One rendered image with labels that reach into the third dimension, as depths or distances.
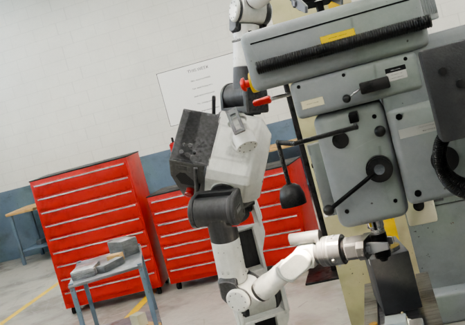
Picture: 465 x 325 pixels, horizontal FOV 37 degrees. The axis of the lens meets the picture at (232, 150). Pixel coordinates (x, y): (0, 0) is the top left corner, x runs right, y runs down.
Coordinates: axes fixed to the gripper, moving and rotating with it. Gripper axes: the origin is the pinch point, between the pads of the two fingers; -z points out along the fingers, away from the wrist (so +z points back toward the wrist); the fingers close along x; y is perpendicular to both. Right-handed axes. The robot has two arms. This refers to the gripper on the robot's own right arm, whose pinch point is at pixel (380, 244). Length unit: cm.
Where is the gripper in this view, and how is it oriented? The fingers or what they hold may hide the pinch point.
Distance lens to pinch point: 201.4
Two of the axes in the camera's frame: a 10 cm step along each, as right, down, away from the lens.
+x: 4.2, -1.8, 8.9
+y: 2.5, 9.6, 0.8
